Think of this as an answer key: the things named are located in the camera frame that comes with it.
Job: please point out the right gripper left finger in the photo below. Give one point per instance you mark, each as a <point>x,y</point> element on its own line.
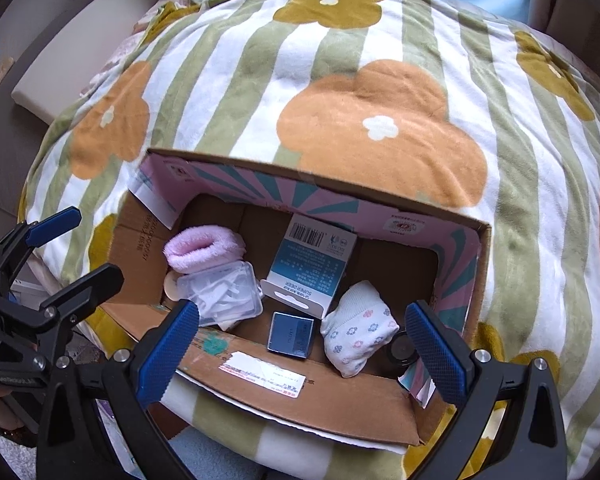
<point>159,353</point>

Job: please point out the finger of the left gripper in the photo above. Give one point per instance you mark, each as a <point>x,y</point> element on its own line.
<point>81,298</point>
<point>25,237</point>

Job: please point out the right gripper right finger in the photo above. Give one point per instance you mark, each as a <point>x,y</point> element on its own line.
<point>443,352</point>

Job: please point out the black round cosmetic jar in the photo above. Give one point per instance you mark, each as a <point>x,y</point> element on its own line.
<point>400,354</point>

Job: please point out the beige round cosmetic jar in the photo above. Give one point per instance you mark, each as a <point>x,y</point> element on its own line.
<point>170,286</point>

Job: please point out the clear plastic floss box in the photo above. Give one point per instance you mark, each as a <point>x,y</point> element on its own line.
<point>224,295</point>

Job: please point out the white patterned socks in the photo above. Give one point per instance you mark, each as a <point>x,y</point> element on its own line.
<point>360,325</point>

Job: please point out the pink fluffy scrunchie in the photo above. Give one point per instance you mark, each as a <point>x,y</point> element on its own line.
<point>203,247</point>

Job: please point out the small blue box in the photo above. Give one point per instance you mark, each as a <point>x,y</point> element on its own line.
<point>290,335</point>

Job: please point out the tall white blue box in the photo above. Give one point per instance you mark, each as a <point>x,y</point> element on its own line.
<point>309,265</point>

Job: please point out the open cardboard box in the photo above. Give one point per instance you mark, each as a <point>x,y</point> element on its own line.
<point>408,250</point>

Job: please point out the beige bedside cushion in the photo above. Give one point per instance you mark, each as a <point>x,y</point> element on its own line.
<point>78,52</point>

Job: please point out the floral striped fleece blanket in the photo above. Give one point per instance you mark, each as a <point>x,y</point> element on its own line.
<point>461,150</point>

